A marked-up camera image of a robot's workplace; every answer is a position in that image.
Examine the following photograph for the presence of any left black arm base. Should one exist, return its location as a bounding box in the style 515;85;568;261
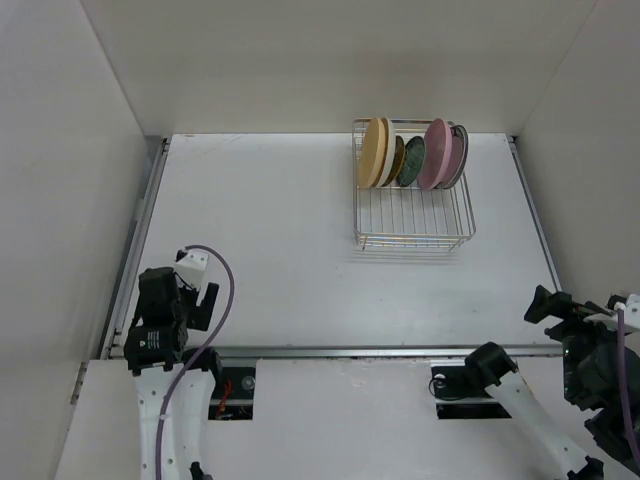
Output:
208;366;256;421

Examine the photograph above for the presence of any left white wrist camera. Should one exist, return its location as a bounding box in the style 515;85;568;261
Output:
174;249;209;305

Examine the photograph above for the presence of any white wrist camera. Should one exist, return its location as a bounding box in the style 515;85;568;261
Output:
174;249;209;305
607;294;640;334

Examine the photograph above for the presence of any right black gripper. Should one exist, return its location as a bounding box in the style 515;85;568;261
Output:
524;280;627;400

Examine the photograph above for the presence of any pink plastic plate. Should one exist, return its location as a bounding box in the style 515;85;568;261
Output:
418;118;452;190

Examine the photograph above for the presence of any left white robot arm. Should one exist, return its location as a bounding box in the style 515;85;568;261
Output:
124;267;224;479

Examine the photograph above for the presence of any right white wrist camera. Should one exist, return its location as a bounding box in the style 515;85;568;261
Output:
607;294;640;334

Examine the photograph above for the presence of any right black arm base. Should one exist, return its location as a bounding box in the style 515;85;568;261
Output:
428;364;510;420

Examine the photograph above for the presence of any white plate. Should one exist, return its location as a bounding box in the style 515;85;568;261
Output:
375;117;396;188

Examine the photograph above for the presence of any brown gold plate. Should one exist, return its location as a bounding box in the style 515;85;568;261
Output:
383;135;405;187

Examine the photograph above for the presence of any front aluminium rail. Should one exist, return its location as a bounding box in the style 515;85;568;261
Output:
98;344;563;360

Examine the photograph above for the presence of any dark green plate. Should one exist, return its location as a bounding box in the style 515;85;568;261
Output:
396;136;426;187

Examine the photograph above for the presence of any blue rimmed grey plate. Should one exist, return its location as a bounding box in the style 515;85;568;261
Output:
436;124;469;189

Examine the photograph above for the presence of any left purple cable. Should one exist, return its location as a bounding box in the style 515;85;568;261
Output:
153;244;236;480

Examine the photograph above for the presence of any metal wire dish rack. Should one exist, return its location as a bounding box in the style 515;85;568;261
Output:
351;118;477;251

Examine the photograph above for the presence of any tan yellow plate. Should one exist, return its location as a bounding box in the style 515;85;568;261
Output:
358;117;387;188

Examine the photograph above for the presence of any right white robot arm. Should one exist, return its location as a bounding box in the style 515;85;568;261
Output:
463;286;639;479

